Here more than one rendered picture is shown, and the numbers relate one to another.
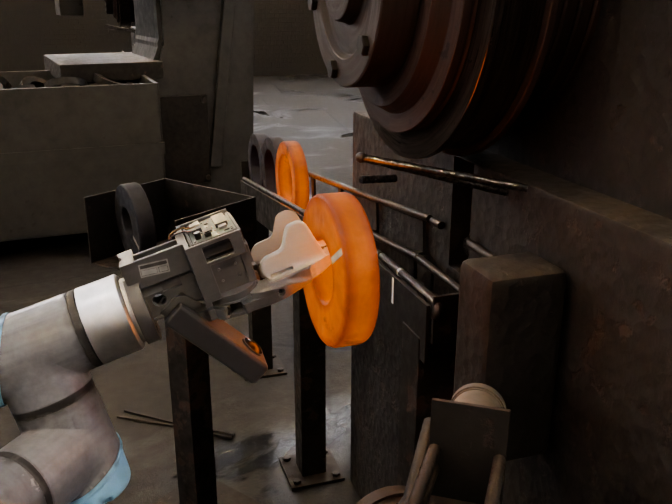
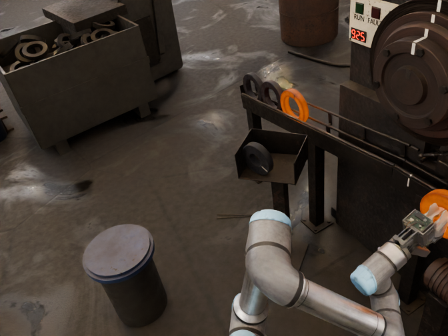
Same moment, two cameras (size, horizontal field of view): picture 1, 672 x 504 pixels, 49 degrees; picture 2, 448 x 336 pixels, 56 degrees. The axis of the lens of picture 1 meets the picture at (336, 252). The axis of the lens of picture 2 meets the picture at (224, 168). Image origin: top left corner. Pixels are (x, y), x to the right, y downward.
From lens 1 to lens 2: 1.01 m
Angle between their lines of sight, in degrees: 20
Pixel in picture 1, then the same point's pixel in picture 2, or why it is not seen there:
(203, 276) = (425, 239)
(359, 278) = not seen: outside the picture
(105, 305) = (400, 257)
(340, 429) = not seen: hidden behind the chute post
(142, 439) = (235, 227)
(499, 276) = not seen: outside the picture
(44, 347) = (387, 275)
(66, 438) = (393, 297)
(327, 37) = (389, 101)
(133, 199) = (263, 153)
